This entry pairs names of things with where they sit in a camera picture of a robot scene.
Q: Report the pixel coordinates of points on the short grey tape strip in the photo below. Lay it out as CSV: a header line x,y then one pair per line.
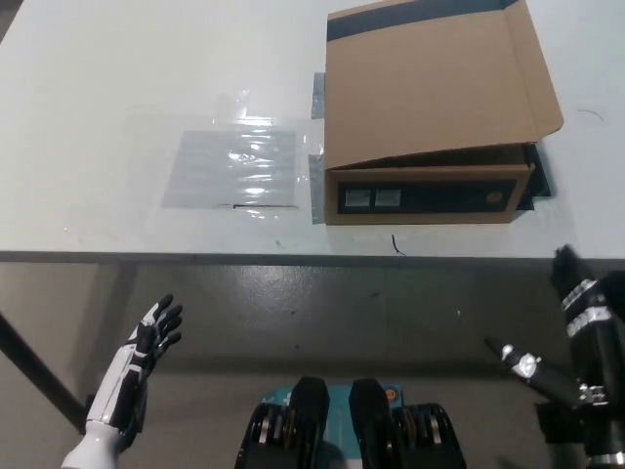
x,y
318,98

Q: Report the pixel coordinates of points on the clear plastic bag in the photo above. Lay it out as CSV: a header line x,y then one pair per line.
x,y
146,161

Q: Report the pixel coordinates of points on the long grey tape strip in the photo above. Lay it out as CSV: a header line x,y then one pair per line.
x,y
316,190

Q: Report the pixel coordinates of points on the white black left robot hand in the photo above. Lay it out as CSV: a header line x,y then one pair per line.
x,y
122,371

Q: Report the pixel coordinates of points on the black table leg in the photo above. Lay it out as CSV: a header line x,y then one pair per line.
x,y
39,366

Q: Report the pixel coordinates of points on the brown cardboard storage box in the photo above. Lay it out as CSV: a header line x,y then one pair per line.
x,y
420,88

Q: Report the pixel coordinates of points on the grey translucent plastic sheet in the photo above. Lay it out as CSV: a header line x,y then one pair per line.
x,y
229,171

